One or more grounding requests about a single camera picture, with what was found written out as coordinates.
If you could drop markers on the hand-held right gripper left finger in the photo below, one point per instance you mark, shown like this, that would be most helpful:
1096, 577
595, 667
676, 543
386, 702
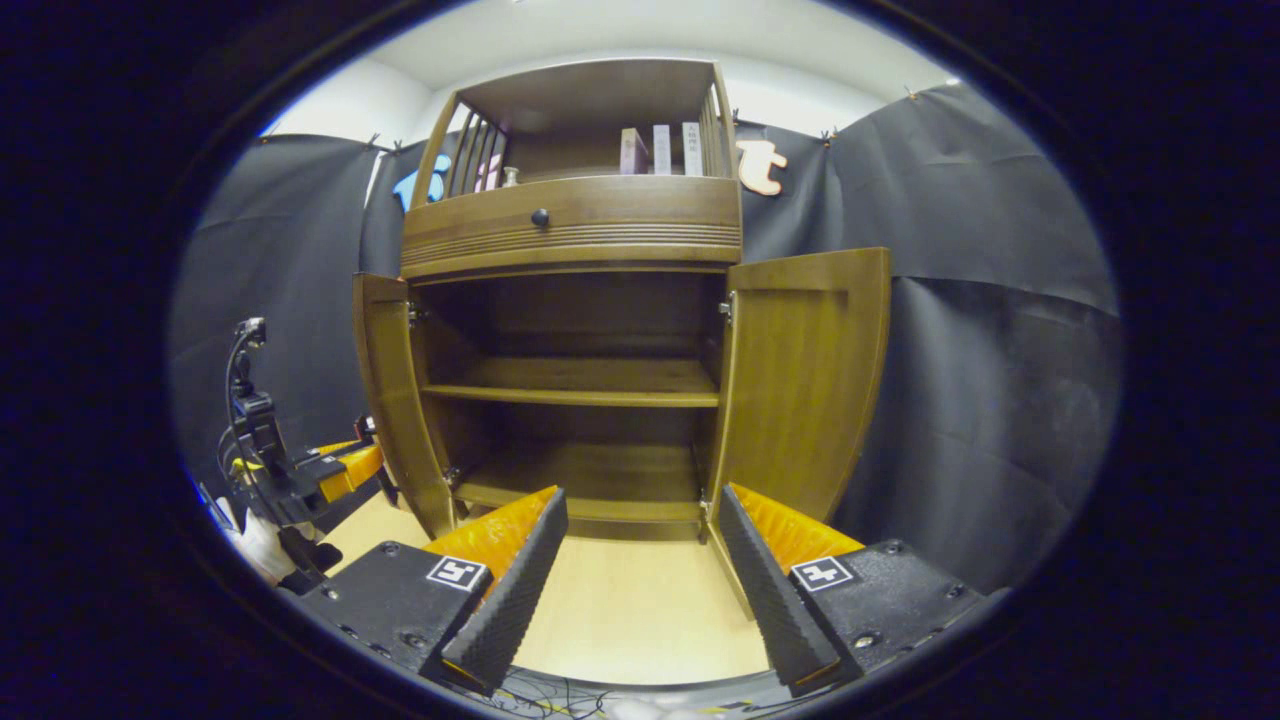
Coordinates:
510, 600

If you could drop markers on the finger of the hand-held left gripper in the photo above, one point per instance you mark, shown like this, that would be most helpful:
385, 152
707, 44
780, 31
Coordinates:
350, 472
345, 447

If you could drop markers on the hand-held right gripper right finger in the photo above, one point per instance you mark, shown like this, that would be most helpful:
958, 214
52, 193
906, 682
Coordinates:
775, 590

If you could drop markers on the wooden cabinet door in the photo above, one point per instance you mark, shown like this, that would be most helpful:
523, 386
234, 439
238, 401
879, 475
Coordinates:
395, 400
800, 380

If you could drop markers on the wooden double-door shoe cabinet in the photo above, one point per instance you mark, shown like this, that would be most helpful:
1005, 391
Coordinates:
580, 95

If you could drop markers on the wooden cabinet shelf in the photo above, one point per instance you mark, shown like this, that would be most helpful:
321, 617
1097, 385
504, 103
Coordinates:
580, 385

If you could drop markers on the wooden cabinet drawer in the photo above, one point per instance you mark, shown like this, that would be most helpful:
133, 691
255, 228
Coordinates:
640, 215

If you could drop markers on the black backdrop cloth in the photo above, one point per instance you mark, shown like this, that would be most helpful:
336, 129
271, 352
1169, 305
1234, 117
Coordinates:
980, 350

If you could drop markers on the grey book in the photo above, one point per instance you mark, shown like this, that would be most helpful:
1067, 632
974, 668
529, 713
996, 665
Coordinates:
662, 150

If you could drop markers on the white book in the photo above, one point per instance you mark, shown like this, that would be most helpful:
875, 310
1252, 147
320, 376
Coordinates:
692, 150

